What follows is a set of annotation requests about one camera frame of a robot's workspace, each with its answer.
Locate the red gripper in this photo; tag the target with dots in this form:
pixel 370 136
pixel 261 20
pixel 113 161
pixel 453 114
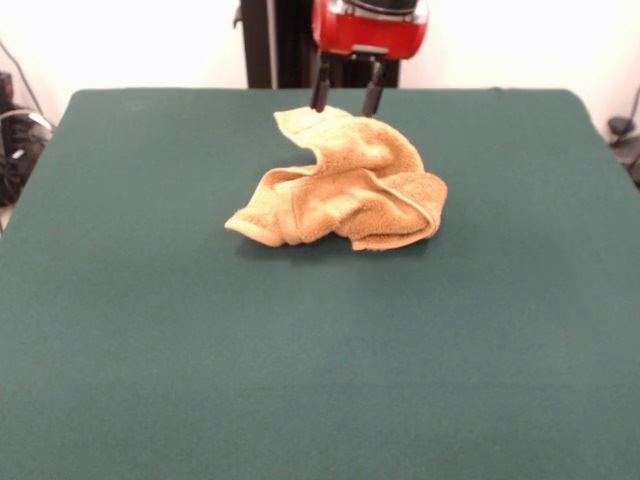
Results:
pixel 370 35

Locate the yellow terry towel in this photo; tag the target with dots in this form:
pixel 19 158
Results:
pixel 350 200

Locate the dark green table cloth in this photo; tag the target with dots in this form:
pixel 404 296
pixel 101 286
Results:
pixel 320 360

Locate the black stand foot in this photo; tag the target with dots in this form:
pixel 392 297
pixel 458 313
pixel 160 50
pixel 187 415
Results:
pixel 625 145

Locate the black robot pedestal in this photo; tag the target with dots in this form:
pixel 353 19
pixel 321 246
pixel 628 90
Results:
pixel 252 50

